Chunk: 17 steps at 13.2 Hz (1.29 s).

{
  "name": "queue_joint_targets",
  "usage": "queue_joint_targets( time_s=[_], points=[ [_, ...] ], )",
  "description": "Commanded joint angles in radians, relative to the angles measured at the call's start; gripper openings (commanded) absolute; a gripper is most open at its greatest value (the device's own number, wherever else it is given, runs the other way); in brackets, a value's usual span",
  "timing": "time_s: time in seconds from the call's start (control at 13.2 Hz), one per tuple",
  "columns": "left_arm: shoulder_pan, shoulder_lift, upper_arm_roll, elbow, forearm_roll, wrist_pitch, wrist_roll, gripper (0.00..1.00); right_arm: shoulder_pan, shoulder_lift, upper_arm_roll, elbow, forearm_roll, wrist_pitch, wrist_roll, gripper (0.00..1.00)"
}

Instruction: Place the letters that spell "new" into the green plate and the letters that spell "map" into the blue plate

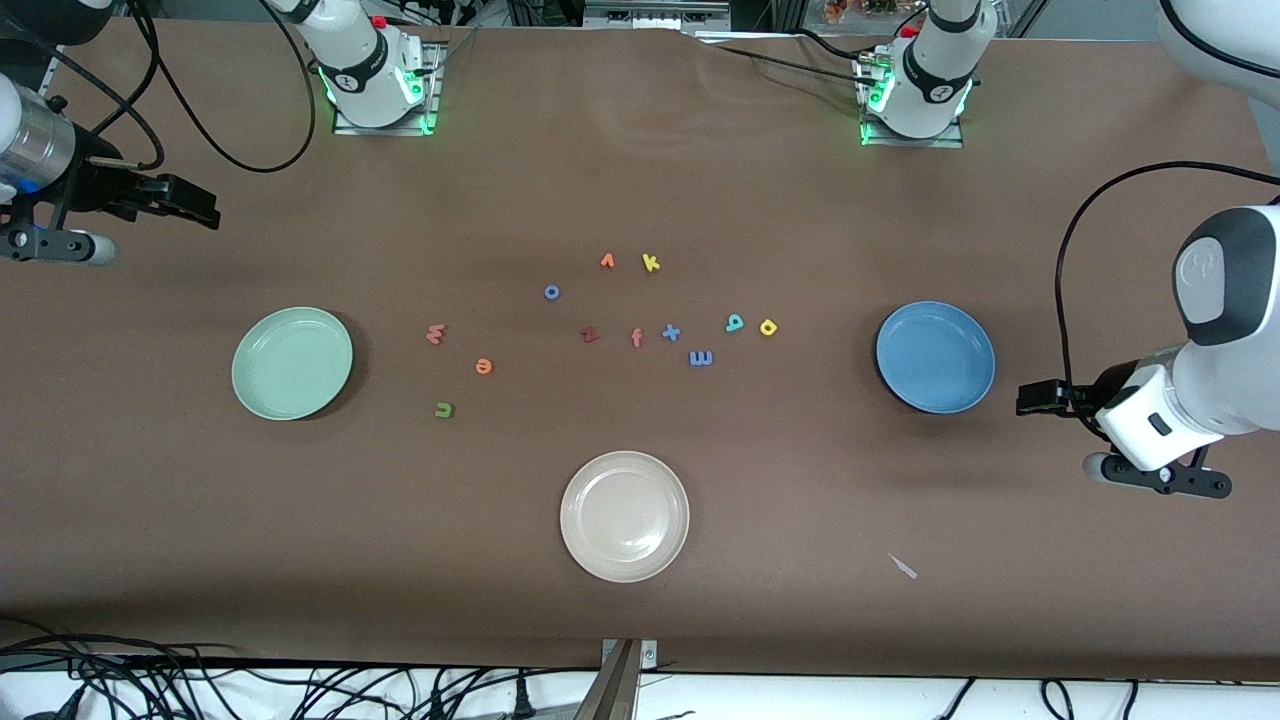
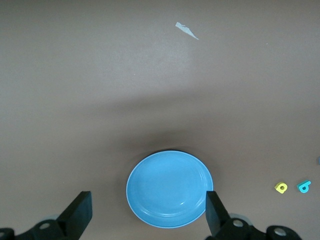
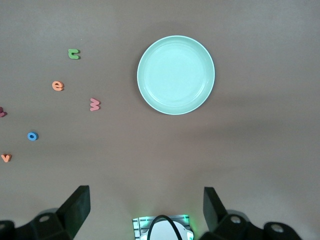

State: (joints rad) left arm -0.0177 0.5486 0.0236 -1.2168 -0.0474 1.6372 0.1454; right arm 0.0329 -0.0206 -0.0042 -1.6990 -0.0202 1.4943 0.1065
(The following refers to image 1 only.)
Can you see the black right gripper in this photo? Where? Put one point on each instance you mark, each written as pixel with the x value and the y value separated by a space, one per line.
pixel 103 185

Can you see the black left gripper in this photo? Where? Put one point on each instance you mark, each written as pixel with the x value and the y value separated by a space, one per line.
pixel 1103 386

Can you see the pink foam letter w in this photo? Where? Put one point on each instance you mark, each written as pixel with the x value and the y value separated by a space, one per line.
pixel 435 335

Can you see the blue foam letter m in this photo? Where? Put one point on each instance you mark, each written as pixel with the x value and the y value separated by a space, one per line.
pixel 701 358

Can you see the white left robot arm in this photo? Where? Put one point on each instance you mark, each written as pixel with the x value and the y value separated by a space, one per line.
pixel 1225 395

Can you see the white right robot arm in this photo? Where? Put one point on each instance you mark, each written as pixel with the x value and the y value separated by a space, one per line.
pixel 360 70

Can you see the blue plate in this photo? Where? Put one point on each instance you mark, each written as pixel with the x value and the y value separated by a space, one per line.
pixel 935 358

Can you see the green plate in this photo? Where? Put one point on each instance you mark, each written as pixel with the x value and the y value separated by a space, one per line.
pixel 290 365

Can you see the white paper scrap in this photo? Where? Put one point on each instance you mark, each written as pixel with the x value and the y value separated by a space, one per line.
pixel 903 566

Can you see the beige plate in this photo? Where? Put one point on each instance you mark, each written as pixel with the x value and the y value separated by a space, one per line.
pixel 625 517

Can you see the grey equipment box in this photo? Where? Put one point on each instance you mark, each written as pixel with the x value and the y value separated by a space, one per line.
pixel 655 14

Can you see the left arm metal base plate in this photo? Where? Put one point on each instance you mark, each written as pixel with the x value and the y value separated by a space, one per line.
pixel 945 140

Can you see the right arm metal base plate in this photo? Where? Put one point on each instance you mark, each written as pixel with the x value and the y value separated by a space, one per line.
pixel 432 95

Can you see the metal table edge bracket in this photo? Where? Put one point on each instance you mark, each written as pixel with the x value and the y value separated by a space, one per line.
pixel 625 655

